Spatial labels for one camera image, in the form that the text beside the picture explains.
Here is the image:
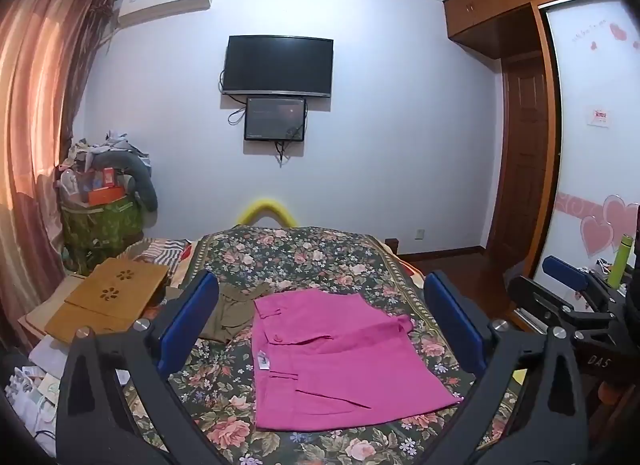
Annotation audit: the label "white air conditioner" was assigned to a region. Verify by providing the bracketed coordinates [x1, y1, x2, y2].
[116, 0, 216, 28]

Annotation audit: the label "colourful fleece blanket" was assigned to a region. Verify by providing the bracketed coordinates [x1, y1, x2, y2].
[399, 262, 428, 292]

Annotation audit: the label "striped cloth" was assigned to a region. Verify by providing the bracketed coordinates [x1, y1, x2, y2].
[125, 239, 193, 266]

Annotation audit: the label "pink pants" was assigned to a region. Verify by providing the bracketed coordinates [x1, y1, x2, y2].
[250, 287, 465, 431]

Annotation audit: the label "white plastic bags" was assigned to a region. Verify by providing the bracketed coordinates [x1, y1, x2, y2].
[5, 335, 126, 446]

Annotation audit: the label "black wall television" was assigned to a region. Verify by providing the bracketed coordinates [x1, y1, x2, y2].
[222, 35, 335, 98]

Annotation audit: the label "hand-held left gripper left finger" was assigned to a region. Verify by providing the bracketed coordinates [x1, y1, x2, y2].
[55, 270, 231, 465]

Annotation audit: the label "flat cardboard sheet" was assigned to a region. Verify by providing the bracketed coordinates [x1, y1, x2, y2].
[17, 275, 86, 341]

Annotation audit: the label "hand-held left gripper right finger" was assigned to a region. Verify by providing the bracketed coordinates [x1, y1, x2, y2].
[422, 270, 588, 465]

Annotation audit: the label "small black monitor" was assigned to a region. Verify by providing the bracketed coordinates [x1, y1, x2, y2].
[244, 96, 307, 142]

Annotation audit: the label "green bottle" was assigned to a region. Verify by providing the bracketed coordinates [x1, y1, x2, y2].
[609, 234, 633, 288]

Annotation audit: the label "pink striped curtain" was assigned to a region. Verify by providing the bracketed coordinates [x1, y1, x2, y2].
[0, 0, 118, 346]

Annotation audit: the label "orange box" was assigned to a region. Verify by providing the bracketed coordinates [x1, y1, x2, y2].
[89, 186, 123, 206]

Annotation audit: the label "floral blanket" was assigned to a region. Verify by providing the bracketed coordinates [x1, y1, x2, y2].
[120, 225, 526, 465]

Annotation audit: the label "bamboo lap desk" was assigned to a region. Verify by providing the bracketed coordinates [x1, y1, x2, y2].
[44, 257, 171, 346]

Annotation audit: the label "olive green shorts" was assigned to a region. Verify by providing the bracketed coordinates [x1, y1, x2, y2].
[200, 282, 271, 345]

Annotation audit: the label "yellow foam tube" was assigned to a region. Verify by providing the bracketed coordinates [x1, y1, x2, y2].
[236, 197, 298, 228]

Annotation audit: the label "grey plush toy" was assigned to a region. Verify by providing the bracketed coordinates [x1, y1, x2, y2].
[87, 150, 158, 213]

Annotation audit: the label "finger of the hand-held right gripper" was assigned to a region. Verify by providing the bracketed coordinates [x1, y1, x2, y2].
[542, 256, 626, 307]
[507, 275, 622, 341]

